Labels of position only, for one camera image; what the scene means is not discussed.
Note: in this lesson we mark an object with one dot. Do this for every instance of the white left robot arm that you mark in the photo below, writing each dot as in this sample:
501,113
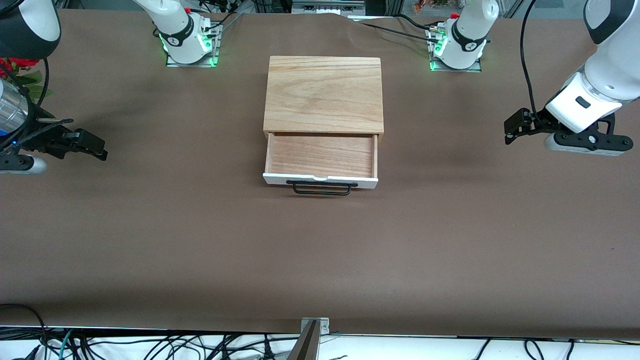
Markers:
610,75

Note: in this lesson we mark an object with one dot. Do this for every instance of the metal edge bracket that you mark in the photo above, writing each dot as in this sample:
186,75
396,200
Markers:
324,325

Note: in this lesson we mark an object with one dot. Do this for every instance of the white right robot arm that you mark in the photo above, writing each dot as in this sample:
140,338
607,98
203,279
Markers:
175,30

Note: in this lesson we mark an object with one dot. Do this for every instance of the light wooden drawer cabinet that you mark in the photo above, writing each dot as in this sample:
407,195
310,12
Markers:
324,92

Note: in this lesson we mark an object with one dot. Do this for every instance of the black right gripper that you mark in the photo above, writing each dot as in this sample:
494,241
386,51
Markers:
41,137

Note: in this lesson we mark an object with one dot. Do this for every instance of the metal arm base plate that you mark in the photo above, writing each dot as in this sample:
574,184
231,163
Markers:
475,67
192,62

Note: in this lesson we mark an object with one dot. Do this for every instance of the slanted brown metal post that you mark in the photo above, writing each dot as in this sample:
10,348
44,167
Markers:
305,345

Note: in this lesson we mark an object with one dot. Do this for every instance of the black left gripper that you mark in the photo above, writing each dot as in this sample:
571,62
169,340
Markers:
540,123

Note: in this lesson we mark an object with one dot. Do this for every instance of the red rose bouquet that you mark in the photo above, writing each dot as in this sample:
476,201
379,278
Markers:
22,80

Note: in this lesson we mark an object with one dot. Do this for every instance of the brown table cover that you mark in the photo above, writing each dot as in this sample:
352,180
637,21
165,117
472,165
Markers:
320,250

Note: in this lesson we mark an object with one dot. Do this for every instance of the aluminium frame rail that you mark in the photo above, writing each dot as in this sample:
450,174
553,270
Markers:
327,7

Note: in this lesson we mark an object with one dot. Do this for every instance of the wooden drawer white front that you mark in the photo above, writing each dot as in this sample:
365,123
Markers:
320,155

